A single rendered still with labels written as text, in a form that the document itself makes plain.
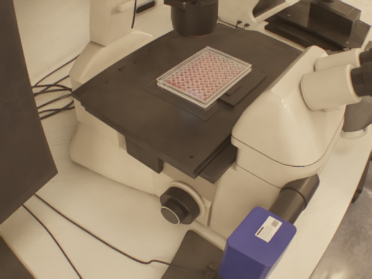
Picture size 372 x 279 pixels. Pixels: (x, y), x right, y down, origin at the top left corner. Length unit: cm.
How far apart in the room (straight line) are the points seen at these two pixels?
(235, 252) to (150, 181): 30
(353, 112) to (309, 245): 28
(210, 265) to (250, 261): 20
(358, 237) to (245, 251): 132
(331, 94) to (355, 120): 34
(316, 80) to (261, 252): 20
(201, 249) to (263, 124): 25
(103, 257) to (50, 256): 10
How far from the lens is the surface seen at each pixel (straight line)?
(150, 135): 48
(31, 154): 45
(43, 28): 101
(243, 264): 40
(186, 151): 46
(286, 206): 43
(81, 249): 63
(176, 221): 58
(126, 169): 66
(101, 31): 65
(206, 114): 51
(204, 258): 59
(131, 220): 65
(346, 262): 158
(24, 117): 43
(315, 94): 42
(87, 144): 71
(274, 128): 41
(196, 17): 50
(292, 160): 43
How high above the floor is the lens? 129
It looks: 45 degrees down
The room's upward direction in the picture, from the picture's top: 1 degrees clockwise
